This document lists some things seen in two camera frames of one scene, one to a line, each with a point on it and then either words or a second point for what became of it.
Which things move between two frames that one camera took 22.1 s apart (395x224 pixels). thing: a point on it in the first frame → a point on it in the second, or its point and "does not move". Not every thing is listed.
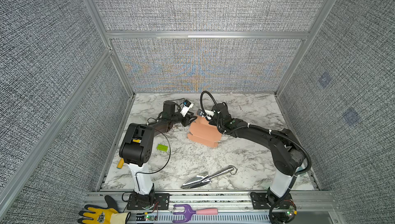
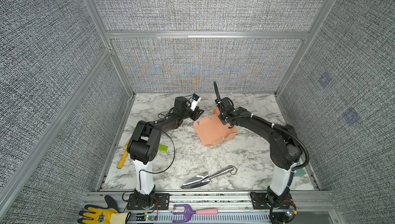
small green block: (162, 147) does not move
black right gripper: (211, 123) → (220, 118)
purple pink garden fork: (187, 212) does not move
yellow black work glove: (109, 215) does not move
